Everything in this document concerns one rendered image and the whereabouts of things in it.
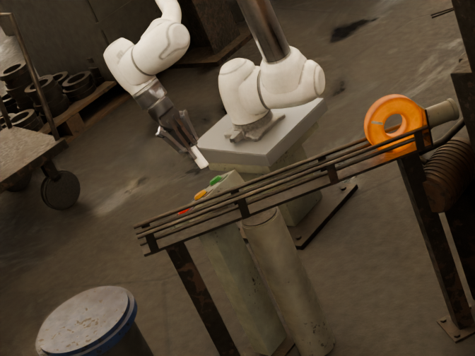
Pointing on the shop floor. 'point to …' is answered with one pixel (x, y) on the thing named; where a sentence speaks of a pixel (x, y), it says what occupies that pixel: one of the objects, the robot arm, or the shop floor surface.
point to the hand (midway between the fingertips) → (197, 157)
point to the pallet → (56, 99)
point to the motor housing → (455, 197)
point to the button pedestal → (243, 281)
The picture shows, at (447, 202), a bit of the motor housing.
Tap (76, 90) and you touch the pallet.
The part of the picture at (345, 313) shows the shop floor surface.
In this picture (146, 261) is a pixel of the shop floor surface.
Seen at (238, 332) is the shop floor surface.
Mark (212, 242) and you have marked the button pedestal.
